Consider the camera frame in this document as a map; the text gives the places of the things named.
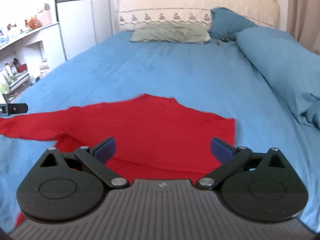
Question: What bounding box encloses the rolled blue duvet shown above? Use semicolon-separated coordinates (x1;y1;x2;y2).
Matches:
236;27;319;127

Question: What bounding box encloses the teal pillow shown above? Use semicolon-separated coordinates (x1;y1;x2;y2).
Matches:
209;7;258;41

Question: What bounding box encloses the red box on shelf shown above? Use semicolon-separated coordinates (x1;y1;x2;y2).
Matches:
16;64;27;73

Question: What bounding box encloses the beige curtain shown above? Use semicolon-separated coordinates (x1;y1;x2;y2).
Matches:
287;0;320;55

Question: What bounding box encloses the green pillow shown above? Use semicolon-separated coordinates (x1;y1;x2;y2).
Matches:
130;22;211;44

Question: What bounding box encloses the blue bed sheet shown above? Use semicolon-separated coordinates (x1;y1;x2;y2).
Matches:
0;30;320;233

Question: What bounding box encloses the white shelf unit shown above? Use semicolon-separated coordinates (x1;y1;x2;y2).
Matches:
1;22;66;102

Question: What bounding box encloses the white wardrobe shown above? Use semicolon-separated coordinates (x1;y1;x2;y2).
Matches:
55;0;112;60

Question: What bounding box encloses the orange figurine on shelf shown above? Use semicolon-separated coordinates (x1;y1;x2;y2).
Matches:
25;17;42;30

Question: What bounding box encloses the cream embroidered pillow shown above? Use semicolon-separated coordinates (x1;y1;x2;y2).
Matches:
118;8;212;31

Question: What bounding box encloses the red knit sweater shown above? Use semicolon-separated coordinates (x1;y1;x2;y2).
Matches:
1;94;235;230

